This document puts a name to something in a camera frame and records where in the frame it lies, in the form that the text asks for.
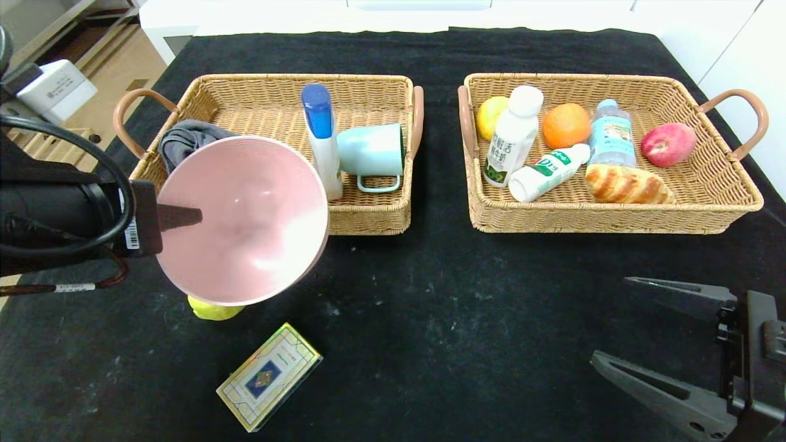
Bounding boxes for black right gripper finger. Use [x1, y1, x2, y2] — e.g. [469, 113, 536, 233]
[621, 276, 738, 324]
[589, 349, 738, 442]

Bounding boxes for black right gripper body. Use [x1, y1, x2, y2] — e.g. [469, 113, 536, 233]
[716, 289, 786, 442]

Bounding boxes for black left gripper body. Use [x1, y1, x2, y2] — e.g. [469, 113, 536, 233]
[58, 179, 163, 258]

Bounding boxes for pink bowl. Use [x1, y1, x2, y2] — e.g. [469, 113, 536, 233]
[155, 136, 330, 307]

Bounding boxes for croissant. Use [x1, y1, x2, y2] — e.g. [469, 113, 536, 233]
[584, 163, 677, 205]

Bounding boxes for clear water bottle blue cap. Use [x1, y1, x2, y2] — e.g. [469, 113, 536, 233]
[588, 99, 637, 169]

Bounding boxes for small white foil-lid drink bottle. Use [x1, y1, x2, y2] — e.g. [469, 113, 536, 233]
[508, 143, 591, 203]

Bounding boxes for grey towel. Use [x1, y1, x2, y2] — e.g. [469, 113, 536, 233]
[158, 119, 237, 174]

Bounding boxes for large yellow lemon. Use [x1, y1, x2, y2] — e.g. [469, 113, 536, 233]
[187, 295, 246, 321]

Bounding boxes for wooden rack on wheels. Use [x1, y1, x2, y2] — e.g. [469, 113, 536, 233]
[5, 126, 102, 163]

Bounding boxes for red peach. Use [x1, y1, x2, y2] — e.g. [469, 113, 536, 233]
[640, 122, 698, 168]

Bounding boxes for white bottle with blue cap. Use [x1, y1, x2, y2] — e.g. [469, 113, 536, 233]
[300, 83, 344, 201]

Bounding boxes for gold and blue card box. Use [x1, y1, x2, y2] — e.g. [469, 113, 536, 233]
[216, 322, 324, 433]

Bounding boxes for white furniture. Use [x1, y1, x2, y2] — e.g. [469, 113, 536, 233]
[140, 0, 664, 68]

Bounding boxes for mint green mug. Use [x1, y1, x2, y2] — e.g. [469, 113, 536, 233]
[337, 123, 406, 193]

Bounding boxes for grey shelf unit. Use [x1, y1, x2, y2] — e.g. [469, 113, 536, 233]
[0, 0, 145, 93]

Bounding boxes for orange fruit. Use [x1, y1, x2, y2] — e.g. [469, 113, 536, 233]
[542, 103, 592, 150]

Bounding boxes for tall white milk bottle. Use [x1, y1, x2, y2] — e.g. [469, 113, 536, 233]
[483, 85, 545, 188]

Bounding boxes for small yellow lemon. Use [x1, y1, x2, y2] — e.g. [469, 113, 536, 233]
[477, 96, 510, 142]

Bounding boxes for black table cloth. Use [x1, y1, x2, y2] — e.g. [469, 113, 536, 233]
[0, 28, 786, 442]

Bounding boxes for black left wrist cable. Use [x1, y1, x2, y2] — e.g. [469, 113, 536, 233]
[0, 115, 134, 257]

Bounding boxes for wicker basket with brown handles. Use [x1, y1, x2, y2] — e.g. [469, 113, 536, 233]
[113, 74, 426, 236]
[457, 72, 769, 235]

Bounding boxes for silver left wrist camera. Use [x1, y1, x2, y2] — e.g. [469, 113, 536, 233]
[15, 59, 99, 126]

